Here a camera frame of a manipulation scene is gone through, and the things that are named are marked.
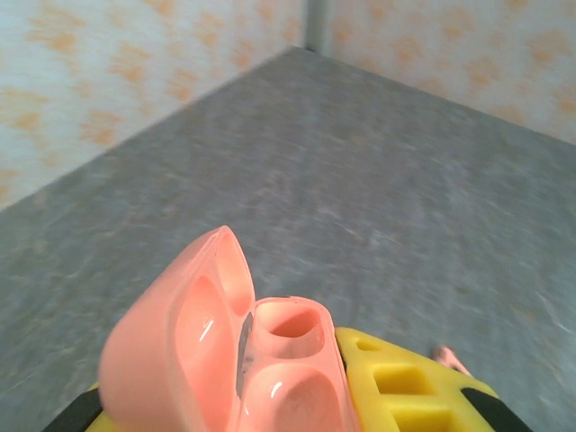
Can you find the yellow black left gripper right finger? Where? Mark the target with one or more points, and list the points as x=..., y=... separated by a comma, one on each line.
x=407, y=416

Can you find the pink earbud charging case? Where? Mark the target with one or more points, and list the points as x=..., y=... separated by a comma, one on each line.
x=211, y=360

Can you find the aluminium corner post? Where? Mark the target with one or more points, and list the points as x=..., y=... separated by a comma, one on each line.
x=317, y=22

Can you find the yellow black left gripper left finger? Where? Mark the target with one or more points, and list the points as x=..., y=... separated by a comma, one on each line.
x=85, y=418

